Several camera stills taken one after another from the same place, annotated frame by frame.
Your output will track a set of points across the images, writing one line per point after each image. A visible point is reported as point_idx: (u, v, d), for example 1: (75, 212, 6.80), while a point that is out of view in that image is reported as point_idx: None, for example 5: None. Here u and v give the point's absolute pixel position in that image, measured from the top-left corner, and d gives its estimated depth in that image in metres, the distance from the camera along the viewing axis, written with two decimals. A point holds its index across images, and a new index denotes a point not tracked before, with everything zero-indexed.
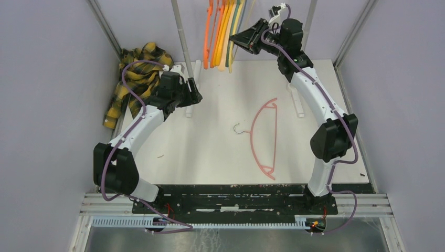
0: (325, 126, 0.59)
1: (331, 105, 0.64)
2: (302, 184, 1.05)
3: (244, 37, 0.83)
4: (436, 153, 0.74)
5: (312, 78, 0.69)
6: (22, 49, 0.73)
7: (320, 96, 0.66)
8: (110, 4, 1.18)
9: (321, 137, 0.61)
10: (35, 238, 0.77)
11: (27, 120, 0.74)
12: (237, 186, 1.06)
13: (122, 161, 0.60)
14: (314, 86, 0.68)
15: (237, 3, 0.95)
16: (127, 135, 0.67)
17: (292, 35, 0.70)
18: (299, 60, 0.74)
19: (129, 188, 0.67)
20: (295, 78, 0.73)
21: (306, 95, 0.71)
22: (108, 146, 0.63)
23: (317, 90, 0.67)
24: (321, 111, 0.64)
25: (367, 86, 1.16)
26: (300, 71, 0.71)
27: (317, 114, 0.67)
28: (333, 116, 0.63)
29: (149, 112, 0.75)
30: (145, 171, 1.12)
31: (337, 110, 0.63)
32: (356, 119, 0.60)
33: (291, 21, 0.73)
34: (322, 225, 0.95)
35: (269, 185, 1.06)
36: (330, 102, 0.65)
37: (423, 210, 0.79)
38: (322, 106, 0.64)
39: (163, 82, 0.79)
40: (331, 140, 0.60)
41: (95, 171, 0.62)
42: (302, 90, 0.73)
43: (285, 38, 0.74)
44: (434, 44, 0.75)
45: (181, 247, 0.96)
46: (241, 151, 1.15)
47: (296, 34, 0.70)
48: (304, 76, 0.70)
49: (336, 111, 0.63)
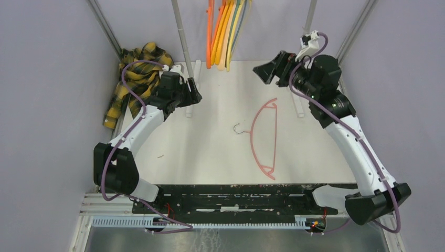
0: (374, 201, 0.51)
1: (382, 176, 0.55)
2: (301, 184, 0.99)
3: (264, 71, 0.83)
4: (435, 154, 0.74)
5: (357, 134, 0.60)
6: (22, 48, 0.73)
7: (367, 160, 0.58)
8: (110, 4, 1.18)
9: (364, 209, 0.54)
10: (35, 237, 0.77)
11: (27, 119, 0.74)
12: (237, 186, 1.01)
13: (122, 160, 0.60)
14: (358, 146, 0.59)
15: (237, 4, 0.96)
16: (127, 135, 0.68)
17: (328, 74, 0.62)
18: (338, 104, 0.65)
19: (129, 189, 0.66)
20: (333, 129, 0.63)
21: (346, 150, 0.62)
22: (108, 146, 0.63)
23: (362, 150, 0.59)
24: (368, 178, 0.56)
25: (367, 85, 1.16)
26: (340, 123, 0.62)
27: (360, 178, 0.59)
28: (381, 185, 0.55)
29: (149, 111, 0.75)
30: (145, 171, 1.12)
31: (387, 179, 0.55)
32: (409, 192, 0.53)
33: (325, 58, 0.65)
34: (322, 225, 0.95)
35: (269, 185, 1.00)
36: (378, 167, 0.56)
37: (423, 211, 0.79)
38: (369, 172, 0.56)
39: (164, 81, 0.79)
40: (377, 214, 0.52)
41: (95, 171, 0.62)
42: (340, 142, 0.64)
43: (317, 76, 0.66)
44: (434, 44, 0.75)
45: (181, 247, 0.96)
46: (241, 152, 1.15)
47: (332, 73, 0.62)
48: (346, 130, 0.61)
49: (385, 180, 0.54)
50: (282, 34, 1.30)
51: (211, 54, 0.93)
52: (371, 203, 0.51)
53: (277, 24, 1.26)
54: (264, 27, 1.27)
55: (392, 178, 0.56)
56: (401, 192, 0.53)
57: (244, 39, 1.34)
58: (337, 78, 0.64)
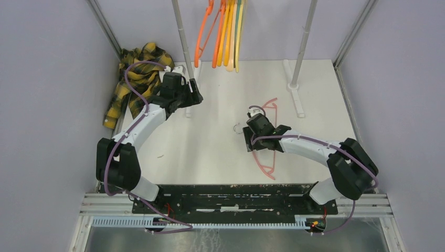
0: (333, 162, 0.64)
1: (326, 145, 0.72)
2: (301, 184, 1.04)
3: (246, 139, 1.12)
4: (435, 154, 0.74)
5: (294, 135, 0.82)
6: (22, 47, 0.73)
7: (311, 143, 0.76)
8: (110, 4, 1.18)
9: (339, 176, 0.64)
10: (35, 237, 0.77)
11: (26, 118, 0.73)
12: (237, 186, 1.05)
13: (125, 156, 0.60)
14: (302, 140, 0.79)
15: (239, 4, 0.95)
16: (130, 131, 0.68)
17: (255, 121, 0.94)
18: (276, 130, 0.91)
19: (132, 185, 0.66)
20: (285, 145, 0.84)
21: (303, 150, 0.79)
22: (111, 141, 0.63)
23: (306, 140, 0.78)
24: (321, 152, 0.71)
25: (367, 85, 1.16)
26: (282, 137, 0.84)
27: (320, 157, 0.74)
28: (331, 149, 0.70)
29: (151, 109, 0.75)
30: (145, 170, 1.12)
31: (332, 144, 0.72)
32: (354, 142, 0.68)
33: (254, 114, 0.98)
34: (322, 225, 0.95)
35: (269, 185, 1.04)
36: (321, 142, 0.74)
37: (424, 211, 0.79)
38: (318, 148, 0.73)
39: (166, 82, 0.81)
40: (348, 172, 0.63)
41: (97, 166, 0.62)
42: (297, 149, 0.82)
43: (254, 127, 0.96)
44: (434, 43, 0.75)
45: (181, 247, 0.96)
46: (241, 151, 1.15)
47: (257, 118, 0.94)
48: (288, 137, 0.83)
49: (330, 145, 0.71)
50: (282, 34, 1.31)
51: (218, 56, 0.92)
52: (332, 165, 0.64)
53: (277, 24, 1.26)
54: (264, 27, 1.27)
55: (337, 143, 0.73)
56: (346, 145, 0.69)
57: (244, 39, 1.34)
58: (264, 119, 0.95)
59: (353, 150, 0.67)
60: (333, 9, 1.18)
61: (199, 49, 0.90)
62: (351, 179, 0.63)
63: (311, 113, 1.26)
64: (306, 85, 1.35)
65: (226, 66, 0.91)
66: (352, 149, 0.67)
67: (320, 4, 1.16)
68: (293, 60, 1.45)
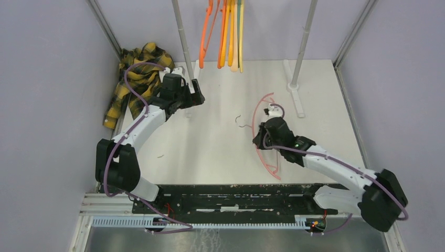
0: (368, 198, 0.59)
1: (360, 174, 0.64)
2: (301, 184, 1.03)
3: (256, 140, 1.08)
4: (435, 153, 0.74)
5: (322, 154, 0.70)
6: (22, 46, 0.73)
7: (342, 167, 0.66)
8: (110, 4, 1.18)
9: (371, 209, 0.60)
10: (35, 237, 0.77)
11: (27, 117, 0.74)
12: (237, 186, 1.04)
13: (124, 157, 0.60)
14: (329, 161, 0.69)
15: (239, 4, 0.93)
16: (130, 132, 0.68)
17: (278, 129, 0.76)
18: (300, 143, 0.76)
19: (131, 185, 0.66)
20: (307, 161, 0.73)
21: (327, 171, 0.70)
22: (111, 142, 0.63)
23: (335, 164, 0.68)
24: (353, 181, 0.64)
25: (366, 86, 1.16)
26: (307, 154, 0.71)
27: (348, 184, 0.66)
28: (366, 180, 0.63)
29: (151, 111, 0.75)
30: (146, 170, 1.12)
31: (366, 173, 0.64)
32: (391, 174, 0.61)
33: (270, 119, 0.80)
34: (322, 225, 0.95)
35: (269, 185, 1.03)
36: (354, 168, 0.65)
37: (423, 211, 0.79)
38: (350, 176, 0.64)
39: (166, 83, 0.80)
40: (383, 209, 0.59)
41: (97, 167, 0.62)
42: (319, 168, 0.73)
43: (273, 135, 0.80)
44: (434, 43, 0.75)
45: (181, 247, 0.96)
46: (241, 148, 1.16)
47: (281, 126, 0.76)
48: (313, 155, 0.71)
49: (366, 174, 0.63)
50: (282, 34, 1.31)
51: (221, 58, 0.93)
52: (368, 200, 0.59)
53: (277, 25, 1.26)
54: (264, 27, 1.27)
55: (370, 170, 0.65)
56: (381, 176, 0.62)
57: (244, 39, 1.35)
58: (286, 127, 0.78)
59: (390, 183, 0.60)
60: (333, 10, 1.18)
61: (203, 49, 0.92)
62: (384, 213, 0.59)
63: (311, 112, 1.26)
64: (306, 85, 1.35)
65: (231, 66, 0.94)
66: (389, 182, 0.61)
67: (320, 4, 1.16)
68: (293, 60, 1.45)
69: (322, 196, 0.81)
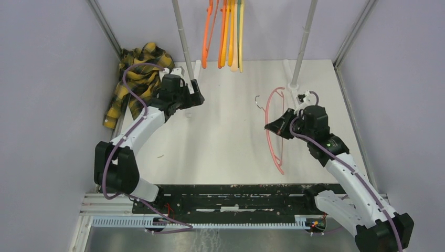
0: (374, 231, 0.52)
1: (381, 207, 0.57)
2: (302, 184, 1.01)
3: (275, 126, 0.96)
4: (435, 153, 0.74)
5: (351, 168, 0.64)
6: (22, 47, 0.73)
7: (364, 191, 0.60)
8: (110, 4, 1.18)
9: (369, 240, 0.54)
10: (35, 237, 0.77)
11: (27, 118, 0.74)
12: (237, 186, 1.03)
13: (123, 159, 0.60)
14: (355, 178, 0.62)
15: (239, 3, 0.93)
16: (128, 134, 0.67)
17: (317, 119, 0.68)
18: (332, 144, 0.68)
19: (130, 187, 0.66)
20: (330, 166, 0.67)
21: (345, 185, 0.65)
22: (109, 144, 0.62)
23: (358, 183, 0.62)
24: (368, 209, 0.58)
25: (366, 86, 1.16)
26: (335, 159, 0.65)
27: (360, 210, 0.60)
28: (381, 215, 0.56)
29: (150, 113, 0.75)
30: (145, 171, 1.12)
31: (385, 209, 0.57)
32: (411, 221, 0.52)
33: (313, 106, 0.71)
34: (322, 225, 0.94)
35: (269, 185, 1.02)
36: (377, 198, 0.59)
37: (424, 211, 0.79)
38: (367, 203, 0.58)
39: (165, 84, 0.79)
40: (379, 246, 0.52)
41: (95, 170, 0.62)
42: (337, 178, 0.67)
43: (309, 123, 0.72)
44: (434, 43, 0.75)
45: (181, 247, 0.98)
46: (246, 145, 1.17)
47: (320, 117, 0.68)
48: (341, 165, 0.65)
49: (384, 210, 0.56)
50: (282, 34, 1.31)
51: (222, 57, 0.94)
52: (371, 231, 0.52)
53: (277, 25, 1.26)
54: (264, 27, 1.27)
55: (391, 208, 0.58)
56: (400, 218, 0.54)
57: (244, 39, 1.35)
58: (326, 121, 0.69)
59: (404, 229, 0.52)
60: (333, 10, 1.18)
61: (204, 49, 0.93)
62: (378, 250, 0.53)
63: None
64: (306, 85, 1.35)
65: (231, 66, 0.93)
66: (403, 227, 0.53)
67: (320, 4, 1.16)
68: (293, 60, 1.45)
69: (324, 199, 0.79)
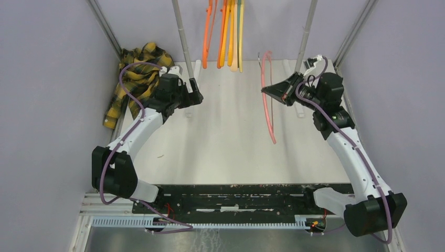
0: (364, 205, 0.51)
1: (376, 182, 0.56)
2: (301, 185, 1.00)
3: (278, 90, 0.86)
4: (435, 153, 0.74)
5: (353, 142, 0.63)
6: (23, 48, 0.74)
7: (362, 166, 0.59)
8: (110, 4, 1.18)
9: (358, 214, 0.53)
10: (34, 237, 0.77)
11: (27, 118, 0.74)
12: (237, 186, 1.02)
13: (119, 164, 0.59)
14: (354, 152, 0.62)
15: (239, 4, 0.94)
16: (125, 138, 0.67)
17: (331, 91, 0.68)
18: (338, 118, 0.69)
19: (129, 191, 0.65)
20: (332, 138, 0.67)
21: (343, 159, 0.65)
22: (106, 149, 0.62)
23: (358, 157, 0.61)
24: (362, 184, 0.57)
25: (366, 85, 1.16)
26: (339, 132, 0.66)
27: (356, 185, 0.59)
28: (375, 192, 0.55)
29: (147, 114, 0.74)
30: (145, 171, 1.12)
31: (381, 186, 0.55)
32: (403, 201, 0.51)
33: (332, 76, 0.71)
34: (322, 225, 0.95)
35: (269, 185, 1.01)
36: (373, 174, 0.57)
37: (424, 211, 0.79)
38: (363, 179, 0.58)
39: (162, 84, 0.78)
40: (368, 221, 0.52)
41: (93, 175, 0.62)
42: (338, 151, 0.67)
43: (323, 93, 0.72)
44: (434, 43, 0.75)
45: (181, 247, 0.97)
46: (246, 144, 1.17)
47: (336, 90, 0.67)
48: (343, 138, 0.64)
49: (379, 187, 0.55)
50: (282, 34, 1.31)
51: (221, 57, 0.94)
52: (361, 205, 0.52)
53: (277, 25, 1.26)
54: (264, 27, 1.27)
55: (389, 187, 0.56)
56: (393, 198, 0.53)
57: (244, 39, 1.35)
58: (340, 95, 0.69)
59: (395, 207, 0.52)
60: (333, 9, 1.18)
61: (205, 48, 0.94)
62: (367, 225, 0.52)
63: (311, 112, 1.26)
64: None
65: (230, 66, 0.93)
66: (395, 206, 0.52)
67: (320, 4, 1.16)
68: (293, 60, 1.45)
69: (321, 192, 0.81)
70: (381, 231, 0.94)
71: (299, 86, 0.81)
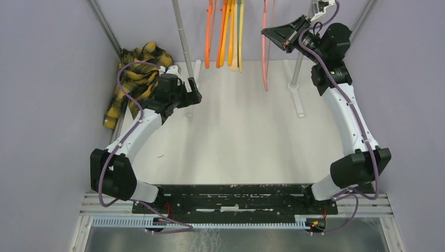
0: (351, 157, 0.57)
1: (364, 136, 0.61)
2: (302, 185, 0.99)
3: (281, 34, 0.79)
4: (435, 153, 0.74)
5: (348, 98, 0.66)
6: (23, 49, 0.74)
7: (353, 122, 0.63)
8: (110, 4, 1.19)
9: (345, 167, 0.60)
10: (34, 237, 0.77)
11: (27, 119, 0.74)
12: (237, 186, 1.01)
13: (118, 167, 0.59)
14: (347, 108, 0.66)
15: (239, 3, 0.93)
16: (124, 140, 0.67)
17: (337, 46, 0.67)
18: (337, 73, 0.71)
19: (129, 193, 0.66)
20: (328, 94, 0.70)
21: (337, 114, 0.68)
22: (104, 151, 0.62)
23: (350, 113, 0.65)
24: (352, 139, 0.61)
25: (366, 85, 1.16)
26: (335, 88, 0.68)
27: (346, 139, 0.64)
28: (363, 146, 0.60)
29: (147, 115, 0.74)
30: (145, 171, 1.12)
31: (369, 140, 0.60)
32: (389, 155, 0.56)
33: (342, 29, 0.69)
34: (322, 225, 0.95)
35: (269, 185, 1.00)
36: (363, 129, 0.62)
37: (424, 211, 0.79)
38: (353, 134, 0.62)
39: (161, 85, 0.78)
40: (353, 171, 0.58)
41: (92, 178, 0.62)
42: (332, 106, 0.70)
43: (328, 46, 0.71)
44: (434, 43, 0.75)
45: (181, 247, 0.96)
46: (246, 143, 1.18)
47: (341, 45, 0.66)
48: (339, 95, 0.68)
49: (367, 141, 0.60)
50: None
51: (221, 56, 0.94)
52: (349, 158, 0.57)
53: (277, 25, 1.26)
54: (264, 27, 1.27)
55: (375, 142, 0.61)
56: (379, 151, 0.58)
57: (244, 40, 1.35)
58: (344, 51, 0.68)
59: (380, 159, 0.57)
60: None
61: (207, 48, 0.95)
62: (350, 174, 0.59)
63: (311, 112, 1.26)
64: (306, 86, 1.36)
65: (231, 66, 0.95)
66: (380, 159, 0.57)
67: None
68: (293, 60, 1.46)
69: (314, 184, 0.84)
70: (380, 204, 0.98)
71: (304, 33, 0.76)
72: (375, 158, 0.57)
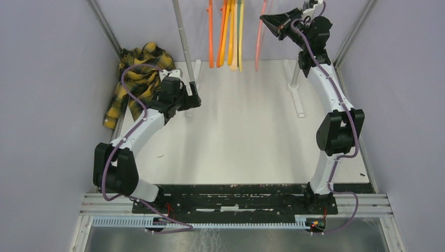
0: (329, 116, 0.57)
1: (341, 99, 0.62)
2: (301, 184, 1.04)
3: (275, 20, 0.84)
4: (435, 153, 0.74)
5: (327, 73, 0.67)
6: (22, 49, 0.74)
7: (331, 90, 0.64)
8: (110, 4, 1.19)
9: (325, 128, 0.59)
10: (35, 237, 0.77)
11: (26, 120, 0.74)
12: (237, 186, 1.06)
13: (122, 160, 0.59)
14: (326, 81, 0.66)
15: (239, 3, 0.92)
16: (128, 135, 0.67)
17: (318, 35, 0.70)
18: (319, 58, 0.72)
19: (129, 190, 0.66)
20: (311, 73, 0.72)
21: (319, 90, 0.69)
22: (109, 146, 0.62)
23: (329, 84, 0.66)
24: (330, 104, 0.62)
25: (366, 85, 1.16)
26: (317, 66, 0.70)
27: (326, 105, 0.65)
28: (340, 108, 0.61)
29: (150, 114, 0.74)
30: (145, 171, 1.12)
31: (346, 104, 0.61)
32: (362, 115, 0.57)
33: (324, 20, 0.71)
34: (322, 225, 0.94)
35: (269, 185, 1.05)
36: (340, 95, 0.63)
37: (424, 211, 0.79)
38: (331, 99, 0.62)
39: (165, 86, 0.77)
40: (332, 132, 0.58)
41: (95, 170, 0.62)
42: (316, 85, 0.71)
43: (311, 35, 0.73)
44: (433, 43, 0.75)
45: (181, 247, 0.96)
46: (246, 142, 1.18)
47: (321, 35, 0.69)
48: (319, 71, 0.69)
49: (343, 104, 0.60)
50: None
51: (221, 56, 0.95)
52: (327, 118, 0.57)
53: None
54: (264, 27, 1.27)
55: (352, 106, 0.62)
56: (355, 112, 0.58)
57: (244, 40, 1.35)
58: (326, 40, 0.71)
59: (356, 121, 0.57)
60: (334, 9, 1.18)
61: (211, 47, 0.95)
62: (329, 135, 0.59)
63: (311, 112, 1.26)
64: (306, 86, 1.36)
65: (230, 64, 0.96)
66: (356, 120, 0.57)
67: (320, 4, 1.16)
68: (293, 60, 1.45)
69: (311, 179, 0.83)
70: (379, 203, 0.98)
71: (295, 22, 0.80)
72: (352, 118, 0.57)
